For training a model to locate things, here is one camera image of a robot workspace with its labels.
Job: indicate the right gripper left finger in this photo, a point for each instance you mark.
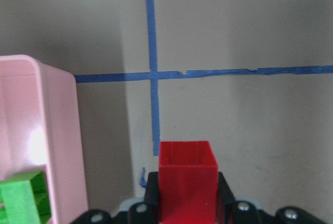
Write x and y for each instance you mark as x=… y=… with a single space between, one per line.
x=146 y=211

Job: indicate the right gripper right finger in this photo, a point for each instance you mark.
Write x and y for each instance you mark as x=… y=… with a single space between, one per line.
x=232 y=210

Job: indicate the red toy block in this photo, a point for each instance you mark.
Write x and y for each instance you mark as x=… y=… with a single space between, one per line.
x=188 y=182

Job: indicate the green toy block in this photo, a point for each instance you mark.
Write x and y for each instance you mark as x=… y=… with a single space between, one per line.
x=25 y=199

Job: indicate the pink plastic box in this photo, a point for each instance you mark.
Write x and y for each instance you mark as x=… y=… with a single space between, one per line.
x=40 y=130

